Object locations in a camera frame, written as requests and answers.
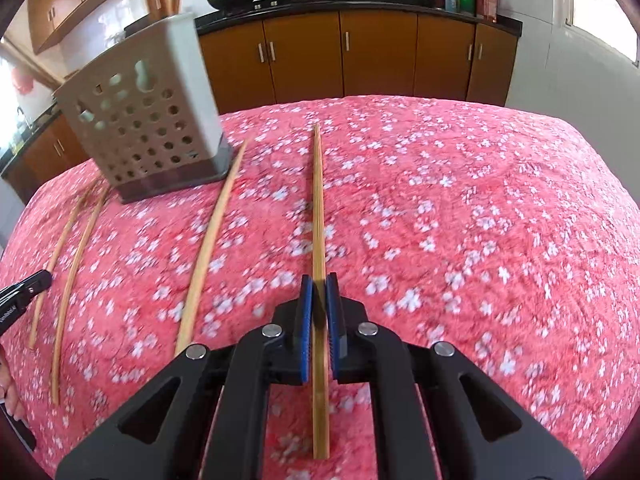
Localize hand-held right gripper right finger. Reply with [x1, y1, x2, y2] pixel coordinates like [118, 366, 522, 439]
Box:
[325, 274, 586, 480]

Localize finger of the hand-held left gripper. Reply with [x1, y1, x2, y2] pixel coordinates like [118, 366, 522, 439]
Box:
[0, 270, 53, 306]

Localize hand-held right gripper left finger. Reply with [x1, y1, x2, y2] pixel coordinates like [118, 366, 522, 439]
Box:
[55, 275, 316, 480]

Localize perforated beige utensil holder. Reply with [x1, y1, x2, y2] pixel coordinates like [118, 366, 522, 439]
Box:
[52, 10, 236, 205]

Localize person's left hand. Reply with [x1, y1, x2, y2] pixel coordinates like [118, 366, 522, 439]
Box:
[0, 345, 26, 422]

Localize pink floral tablecloth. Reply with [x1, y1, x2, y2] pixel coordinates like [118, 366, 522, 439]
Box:
[0, 94, 640, 480]

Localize hanging red plastic bag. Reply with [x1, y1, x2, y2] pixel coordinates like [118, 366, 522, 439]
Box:
[11, 64, 38, 95]

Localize wooden upper cabinets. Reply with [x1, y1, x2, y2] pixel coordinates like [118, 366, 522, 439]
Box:
[27, 0, 141, 53]

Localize black gas stove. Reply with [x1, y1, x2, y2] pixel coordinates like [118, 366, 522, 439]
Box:
[220, 0, 341, 13]

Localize black kitchen countertop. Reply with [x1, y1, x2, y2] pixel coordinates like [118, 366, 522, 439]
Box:
[0, 0, 523, 176]

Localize large sliding window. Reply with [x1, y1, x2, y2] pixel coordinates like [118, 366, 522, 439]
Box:
[565, 0, 640, 68]

